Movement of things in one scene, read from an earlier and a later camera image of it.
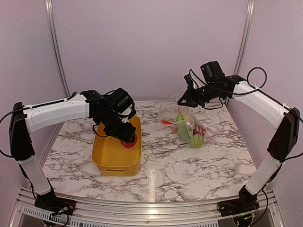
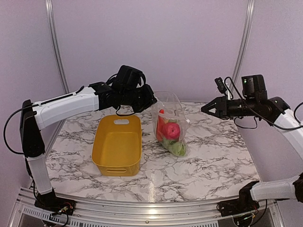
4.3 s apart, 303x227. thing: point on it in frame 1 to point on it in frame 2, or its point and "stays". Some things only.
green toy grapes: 185,130 to 170,144
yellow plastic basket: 111,157 stays
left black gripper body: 113,128 to 138,100
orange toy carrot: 166,122 to 160,133
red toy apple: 129,144 to 172,131
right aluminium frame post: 251,5 stays
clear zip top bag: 174,113 to 171,123
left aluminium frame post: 51,15 stays
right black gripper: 189,96 to 219,101
